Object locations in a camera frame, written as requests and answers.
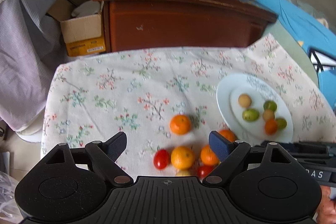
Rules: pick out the white patterned plate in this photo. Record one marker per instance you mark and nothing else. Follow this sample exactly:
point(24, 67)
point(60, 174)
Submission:
point(228, 92)

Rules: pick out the clear plastic bag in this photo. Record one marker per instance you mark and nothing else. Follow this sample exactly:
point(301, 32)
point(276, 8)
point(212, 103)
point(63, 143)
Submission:
point(6, 187)

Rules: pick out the purple cloth cover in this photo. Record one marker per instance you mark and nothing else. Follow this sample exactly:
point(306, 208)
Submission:
point(21, 56)

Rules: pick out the person's right hand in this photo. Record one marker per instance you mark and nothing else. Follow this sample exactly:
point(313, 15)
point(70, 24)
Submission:
point(326, 203)

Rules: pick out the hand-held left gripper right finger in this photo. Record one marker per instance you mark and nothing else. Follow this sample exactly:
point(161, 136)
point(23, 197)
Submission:
point(219, 146)

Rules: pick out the green bed sheet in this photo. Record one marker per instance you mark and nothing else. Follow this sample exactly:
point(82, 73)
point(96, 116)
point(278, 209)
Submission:
point(288, 56)

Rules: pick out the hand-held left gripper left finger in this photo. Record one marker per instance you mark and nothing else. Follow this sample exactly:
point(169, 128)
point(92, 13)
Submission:
point(116, 146)

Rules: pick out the tan longan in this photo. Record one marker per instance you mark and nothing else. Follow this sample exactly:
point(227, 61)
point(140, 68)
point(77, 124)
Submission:
point(183, 173)
point(244, 100)

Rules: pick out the brown wooden cabinet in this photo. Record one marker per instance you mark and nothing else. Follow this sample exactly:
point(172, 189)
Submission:
point(170, 22)

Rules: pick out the brown kiwi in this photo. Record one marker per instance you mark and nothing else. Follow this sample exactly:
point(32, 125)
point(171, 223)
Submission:
point(268, 115)

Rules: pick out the white fan base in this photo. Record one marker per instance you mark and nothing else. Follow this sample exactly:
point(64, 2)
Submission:
point(29, 136)

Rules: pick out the floral tablecloth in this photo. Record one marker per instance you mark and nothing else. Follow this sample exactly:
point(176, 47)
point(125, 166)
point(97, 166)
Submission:
point(118, 77)

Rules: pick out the blue pillow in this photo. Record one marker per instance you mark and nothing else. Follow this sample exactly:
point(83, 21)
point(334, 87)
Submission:
point(302, 27)

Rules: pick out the orange tangerine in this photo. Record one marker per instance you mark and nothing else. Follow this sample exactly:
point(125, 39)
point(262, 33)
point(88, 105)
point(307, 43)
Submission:
point(207, 157)
point(183, 157)
point(180, 124)
point(271, 126)
point(228, 134)

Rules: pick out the green jujube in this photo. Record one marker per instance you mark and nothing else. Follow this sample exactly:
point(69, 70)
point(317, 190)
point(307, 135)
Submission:
point(269, 106)
point(281, 123)
point(250, 114)

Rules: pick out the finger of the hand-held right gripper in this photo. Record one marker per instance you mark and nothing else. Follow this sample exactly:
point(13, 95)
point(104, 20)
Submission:
point(307, 149)

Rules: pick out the red cherry tomato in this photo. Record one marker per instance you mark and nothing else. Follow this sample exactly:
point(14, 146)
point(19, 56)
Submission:
point(204, 171)
point(161, 159)

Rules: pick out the cardboard box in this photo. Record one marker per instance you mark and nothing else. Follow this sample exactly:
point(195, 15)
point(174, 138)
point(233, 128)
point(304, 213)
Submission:
point(78, 29)

